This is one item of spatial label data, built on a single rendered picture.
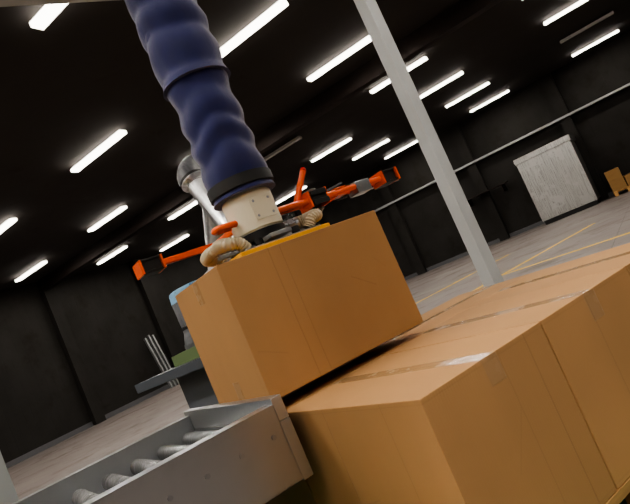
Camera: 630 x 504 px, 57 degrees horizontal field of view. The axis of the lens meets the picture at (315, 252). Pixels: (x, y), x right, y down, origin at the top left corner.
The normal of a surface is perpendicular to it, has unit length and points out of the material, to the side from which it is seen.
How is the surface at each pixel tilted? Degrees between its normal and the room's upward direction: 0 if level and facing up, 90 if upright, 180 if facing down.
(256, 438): 90
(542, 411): 90
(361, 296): 90
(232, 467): 90
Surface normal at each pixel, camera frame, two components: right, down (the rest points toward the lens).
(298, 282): 0.48, -0.27
